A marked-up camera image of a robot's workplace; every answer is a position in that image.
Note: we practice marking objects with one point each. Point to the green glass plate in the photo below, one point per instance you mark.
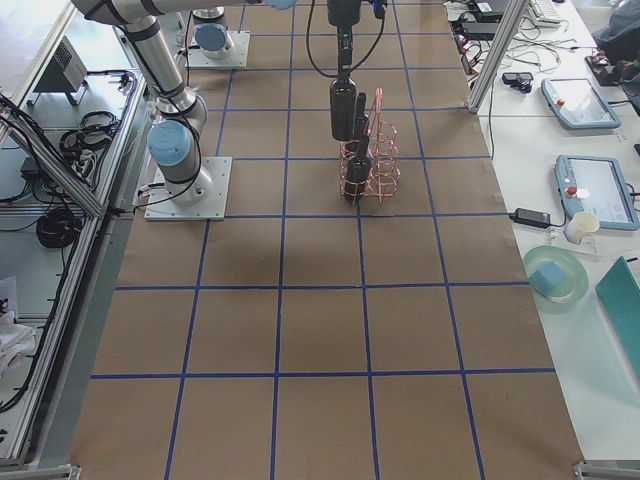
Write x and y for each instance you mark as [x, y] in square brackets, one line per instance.
[577, 281]

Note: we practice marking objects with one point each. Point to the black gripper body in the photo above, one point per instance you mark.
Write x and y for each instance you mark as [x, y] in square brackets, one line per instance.
[338, 11]

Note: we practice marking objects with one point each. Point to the grey metal box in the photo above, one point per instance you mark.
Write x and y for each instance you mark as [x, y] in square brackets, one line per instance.
[65, 73]

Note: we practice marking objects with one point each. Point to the near blue teach pendant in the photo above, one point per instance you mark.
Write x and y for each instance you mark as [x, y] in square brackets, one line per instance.
[596, 185]

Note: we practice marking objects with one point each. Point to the dark wine bottle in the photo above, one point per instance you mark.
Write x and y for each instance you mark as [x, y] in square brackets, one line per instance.
[342, 95]
[358, 168]

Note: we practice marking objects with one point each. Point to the blue foam cube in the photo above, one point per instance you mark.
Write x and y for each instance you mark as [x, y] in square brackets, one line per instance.
[549, 280]

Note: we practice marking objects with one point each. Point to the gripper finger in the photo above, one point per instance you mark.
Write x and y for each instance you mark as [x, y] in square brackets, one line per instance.
[344, 57]

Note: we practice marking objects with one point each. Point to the far blue teach pendant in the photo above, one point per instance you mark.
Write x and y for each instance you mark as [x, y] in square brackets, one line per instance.
[579, 104]

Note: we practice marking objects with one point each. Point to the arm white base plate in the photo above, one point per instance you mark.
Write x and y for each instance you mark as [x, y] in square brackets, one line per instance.
[237, 58]
[205, 199]

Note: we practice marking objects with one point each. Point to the copper wire wine basket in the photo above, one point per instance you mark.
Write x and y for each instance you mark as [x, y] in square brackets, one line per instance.
[384, 175]

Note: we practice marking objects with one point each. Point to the aluminium frame post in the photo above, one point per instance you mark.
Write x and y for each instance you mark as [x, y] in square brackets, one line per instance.
[505, 33]

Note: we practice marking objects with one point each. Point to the black power adapter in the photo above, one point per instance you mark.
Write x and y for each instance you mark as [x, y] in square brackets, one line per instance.
[533, 218]

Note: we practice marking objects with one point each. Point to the blue teach pendant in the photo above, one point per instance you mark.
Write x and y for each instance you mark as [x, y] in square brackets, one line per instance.
[596, 185]
[579, 104]

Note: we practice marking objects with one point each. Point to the teal board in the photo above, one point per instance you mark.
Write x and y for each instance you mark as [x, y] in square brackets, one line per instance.
[618, 295]

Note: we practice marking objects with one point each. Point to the dark wine bottle far end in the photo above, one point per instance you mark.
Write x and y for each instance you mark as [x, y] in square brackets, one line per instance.
[361, 118]

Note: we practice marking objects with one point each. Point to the white paper cup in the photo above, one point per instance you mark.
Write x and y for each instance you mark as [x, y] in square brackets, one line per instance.
[580, 226]

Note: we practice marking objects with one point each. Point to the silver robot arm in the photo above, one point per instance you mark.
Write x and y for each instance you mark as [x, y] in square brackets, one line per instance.
[211, 32]
[138, 22]

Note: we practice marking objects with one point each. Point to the white crumpled cloth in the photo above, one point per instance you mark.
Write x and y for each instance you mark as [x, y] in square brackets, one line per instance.
[17, 340]

